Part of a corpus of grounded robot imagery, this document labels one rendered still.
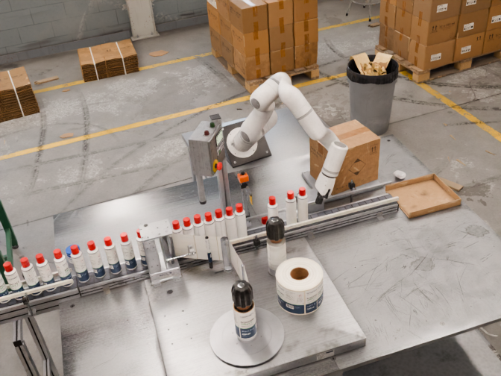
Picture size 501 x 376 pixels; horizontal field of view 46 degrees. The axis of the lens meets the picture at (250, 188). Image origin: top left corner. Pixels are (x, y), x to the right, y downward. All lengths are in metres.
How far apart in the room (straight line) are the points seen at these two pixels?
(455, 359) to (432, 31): 3.68
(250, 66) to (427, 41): 1.76
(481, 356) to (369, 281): 0.86
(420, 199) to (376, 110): 2.09
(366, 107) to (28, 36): 4.44
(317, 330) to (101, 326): 0.95
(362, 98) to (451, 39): 1.52
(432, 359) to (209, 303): 1.28
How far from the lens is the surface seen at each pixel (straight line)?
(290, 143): 3.72
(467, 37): 6.52
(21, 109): 6.51
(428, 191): 3.34
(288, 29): 6.14
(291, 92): 2.73
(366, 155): 3.22
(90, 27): 7.95
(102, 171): 5.28
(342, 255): 2.89
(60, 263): 2.80
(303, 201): 2.90
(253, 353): 2.42
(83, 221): 3.34
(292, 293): 2.47
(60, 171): 5.43
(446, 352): 3.35
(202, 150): 2.60
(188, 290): 2.71
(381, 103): 5.23
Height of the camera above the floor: 2.78
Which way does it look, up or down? 36 degrees down
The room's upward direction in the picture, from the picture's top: 5 degrees counter-clockwise
